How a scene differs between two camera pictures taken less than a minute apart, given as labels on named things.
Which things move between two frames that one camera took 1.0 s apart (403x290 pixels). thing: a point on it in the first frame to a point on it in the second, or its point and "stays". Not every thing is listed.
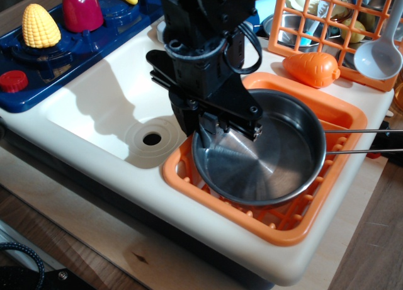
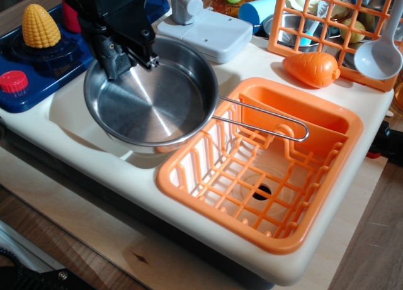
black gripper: [206, 53] to [120, 14]
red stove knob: [13, 81] stays
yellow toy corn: [39, 28] stays
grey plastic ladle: [381, 59] stays
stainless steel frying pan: [362, 131] to [147, 106]
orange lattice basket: [338, 21] stays
